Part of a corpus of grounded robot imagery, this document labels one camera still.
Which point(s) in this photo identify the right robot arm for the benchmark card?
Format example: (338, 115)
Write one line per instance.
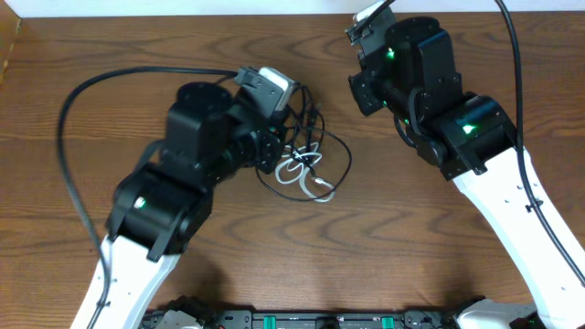
(408, 67)

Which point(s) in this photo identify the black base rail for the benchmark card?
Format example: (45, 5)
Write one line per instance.
(190, 312)

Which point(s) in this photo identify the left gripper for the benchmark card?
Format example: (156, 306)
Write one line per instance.
(268, 149)

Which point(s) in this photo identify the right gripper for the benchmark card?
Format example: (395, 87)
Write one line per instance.
(361, 84)

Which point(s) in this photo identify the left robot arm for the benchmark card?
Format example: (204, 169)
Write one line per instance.
(159, 207)

